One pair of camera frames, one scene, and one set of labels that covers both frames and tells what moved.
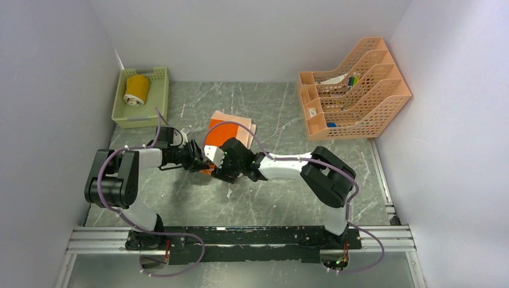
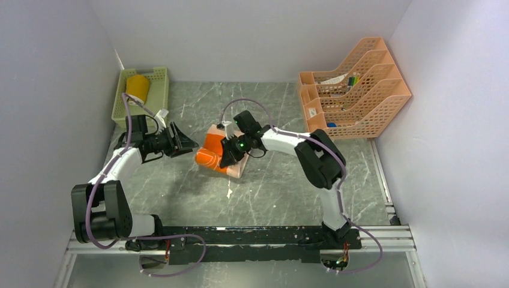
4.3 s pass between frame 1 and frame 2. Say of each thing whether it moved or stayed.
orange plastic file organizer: stayed
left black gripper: moved
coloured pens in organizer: stayed
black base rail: stayed
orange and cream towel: moved
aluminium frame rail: stayed
